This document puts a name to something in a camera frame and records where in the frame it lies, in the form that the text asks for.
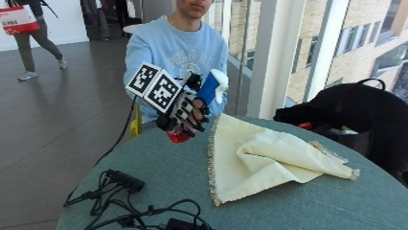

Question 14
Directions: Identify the white window pillar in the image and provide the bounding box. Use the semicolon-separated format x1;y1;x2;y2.
246;0;317;120

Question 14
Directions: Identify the black hub box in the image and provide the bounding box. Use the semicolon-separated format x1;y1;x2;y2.
104;169;147;194

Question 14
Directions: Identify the white round table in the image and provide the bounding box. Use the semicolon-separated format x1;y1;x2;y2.
123;22;148;35

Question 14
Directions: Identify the long black glove cable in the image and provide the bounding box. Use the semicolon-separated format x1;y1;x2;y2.
63;95;141;207

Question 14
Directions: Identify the blue white and red bottle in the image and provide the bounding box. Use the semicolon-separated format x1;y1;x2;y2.
166;68;230;144

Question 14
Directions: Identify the black cable bundle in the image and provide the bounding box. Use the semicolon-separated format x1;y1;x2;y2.
63;171;214;230

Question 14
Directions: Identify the the person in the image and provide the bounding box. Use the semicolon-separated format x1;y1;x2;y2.
123;0;232;125

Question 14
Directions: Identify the yellow chair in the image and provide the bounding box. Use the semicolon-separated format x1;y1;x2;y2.
129;103;144;138

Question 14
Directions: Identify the white cube of black markers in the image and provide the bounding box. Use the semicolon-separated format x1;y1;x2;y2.
125;61;185;114

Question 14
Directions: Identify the red and white carrier bag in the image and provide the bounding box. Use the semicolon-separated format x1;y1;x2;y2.
0;4;42;35

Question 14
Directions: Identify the cream fringed cloth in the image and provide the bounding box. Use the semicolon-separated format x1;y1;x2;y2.
206;113;362;207

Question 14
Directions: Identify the black bag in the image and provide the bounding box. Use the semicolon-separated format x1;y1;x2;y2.
273;78;408;186

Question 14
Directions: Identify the black power adapter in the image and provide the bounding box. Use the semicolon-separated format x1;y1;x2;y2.
165;218;210;230

